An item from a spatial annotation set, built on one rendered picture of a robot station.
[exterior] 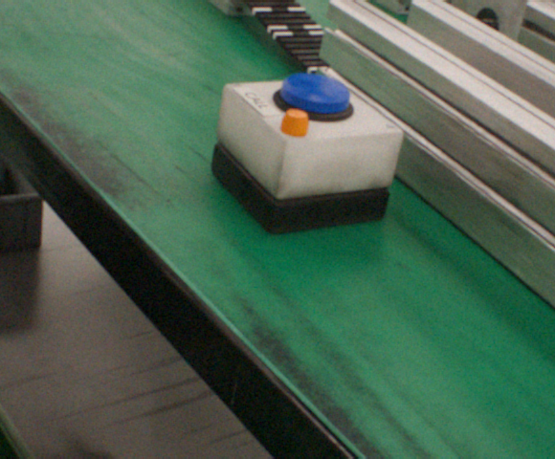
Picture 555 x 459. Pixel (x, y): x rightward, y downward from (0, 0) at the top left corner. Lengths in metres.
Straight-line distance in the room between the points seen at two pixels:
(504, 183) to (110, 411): 0.80
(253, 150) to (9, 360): 0.84
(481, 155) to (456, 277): 0.08
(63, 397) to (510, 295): 0.83
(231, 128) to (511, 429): 0.24
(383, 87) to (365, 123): 0.09
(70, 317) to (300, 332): 0.97
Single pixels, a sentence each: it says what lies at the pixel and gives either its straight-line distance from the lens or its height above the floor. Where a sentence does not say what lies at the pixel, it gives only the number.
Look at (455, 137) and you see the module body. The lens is 0.60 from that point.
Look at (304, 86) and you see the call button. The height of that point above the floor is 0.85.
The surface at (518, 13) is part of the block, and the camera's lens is 0.84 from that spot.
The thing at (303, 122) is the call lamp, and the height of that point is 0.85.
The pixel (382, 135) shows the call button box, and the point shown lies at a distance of 0.57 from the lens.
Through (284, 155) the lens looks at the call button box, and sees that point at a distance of 0.54.
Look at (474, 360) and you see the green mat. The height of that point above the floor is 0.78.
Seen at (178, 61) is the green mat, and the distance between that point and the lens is 0.79.
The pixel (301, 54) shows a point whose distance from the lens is 0.81.
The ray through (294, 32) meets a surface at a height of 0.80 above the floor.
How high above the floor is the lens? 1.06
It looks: 29 degrees down
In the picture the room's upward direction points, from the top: 10 degrees clockwise
